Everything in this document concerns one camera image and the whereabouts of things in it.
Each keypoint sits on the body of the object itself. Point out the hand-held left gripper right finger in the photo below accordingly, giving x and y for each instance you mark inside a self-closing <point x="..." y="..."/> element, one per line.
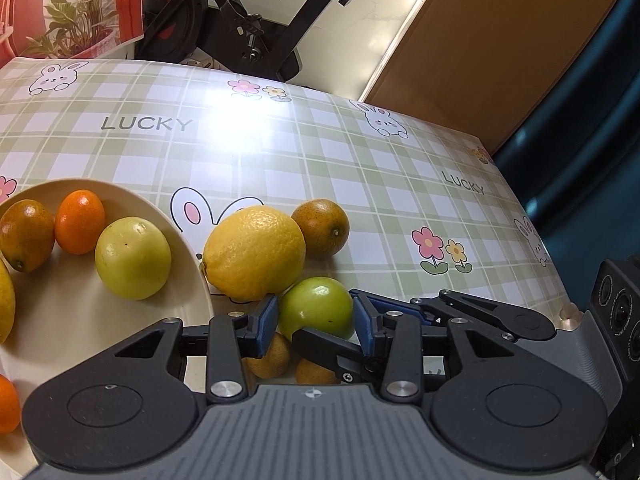
<point x="361" y="327"/>

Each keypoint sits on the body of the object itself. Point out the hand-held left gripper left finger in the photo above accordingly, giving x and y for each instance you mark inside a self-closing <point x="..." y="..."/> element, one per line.
<point x="268" y="327"/>

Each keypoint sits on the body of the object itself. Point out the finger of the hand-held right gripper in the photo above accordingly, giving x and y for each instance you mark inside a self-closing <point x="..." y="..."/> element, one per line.
<point x="325" y="349"/>
<point x="500" y="312"/>

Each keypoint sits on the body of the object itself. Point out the green round guava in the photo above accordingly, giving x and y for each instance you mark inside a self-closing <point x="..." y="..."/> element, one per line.
<point x="315" y="307"/>

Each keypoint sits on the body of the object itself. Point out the yellow-green round guava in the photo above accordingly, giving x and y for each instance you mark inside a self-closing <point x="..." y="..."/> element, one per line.
<point x="132" y="258"/>

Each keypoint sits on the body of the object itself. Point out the cream round plate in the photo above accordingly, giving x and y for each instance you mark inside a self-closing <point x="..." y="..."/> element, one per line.
<point x="75" y="320"/>

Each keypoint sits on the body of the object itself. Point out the bright orange tangerine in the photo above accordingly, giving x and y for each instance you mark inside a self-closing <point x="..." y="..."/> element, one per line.
<point x="7" y="404"/>
<point x="80" y="221"/>

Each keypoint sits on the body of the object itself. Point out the dark mottled orange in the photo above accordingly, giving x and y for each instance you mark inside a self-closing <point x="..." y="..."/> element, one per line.
<point x="25" y="235"/>

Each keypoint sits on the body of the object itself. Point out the small yellow lemon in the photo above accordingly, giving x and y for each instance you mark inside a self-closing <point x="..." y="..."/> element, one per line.
<point x="5" y="302"/>

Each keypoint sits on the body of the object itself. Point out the small brown longan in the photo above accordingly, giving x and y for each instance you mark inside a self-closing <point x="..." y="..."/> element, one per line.
<point x="310" y="374"/>
<point x="272" y="361"/>

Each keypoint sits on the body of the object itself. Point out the large yellow lemon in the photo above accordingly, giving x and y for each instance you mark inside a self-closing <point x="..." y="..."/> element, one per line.
<point x="252" y="252"/>

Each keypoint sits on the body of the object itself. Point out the brownish green-tinged orange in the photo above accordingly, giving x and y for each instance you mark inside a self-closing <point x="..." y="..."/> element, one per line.
<point x="320" y="227"/>

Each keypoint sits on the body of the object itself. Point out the green checked tablecloth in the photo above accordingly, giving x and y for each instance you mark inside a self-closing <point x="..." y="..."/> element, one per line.
<point x="350" y="160"/>

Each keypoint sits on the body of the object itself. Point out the dark teal cloth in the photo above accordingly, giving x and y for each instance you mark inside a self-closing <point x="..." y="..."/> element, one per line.
<point x="575" y="135"/>

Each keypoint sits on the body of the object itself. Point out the brown wooden panel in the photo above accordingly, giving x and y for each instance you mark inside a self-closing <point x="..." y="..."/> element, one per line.
<point x="500" y="50"/>

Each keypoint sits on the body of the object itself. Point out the black exercise bike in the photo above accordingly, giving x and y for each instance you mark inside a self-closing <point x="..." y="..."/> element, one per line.
<point x="165" y="10"/>

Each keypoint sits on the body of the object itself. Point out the printed room backdrop poster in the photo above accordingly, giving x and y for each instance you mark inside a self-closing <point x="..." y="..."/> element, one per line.
<point x="75" y="10"/>

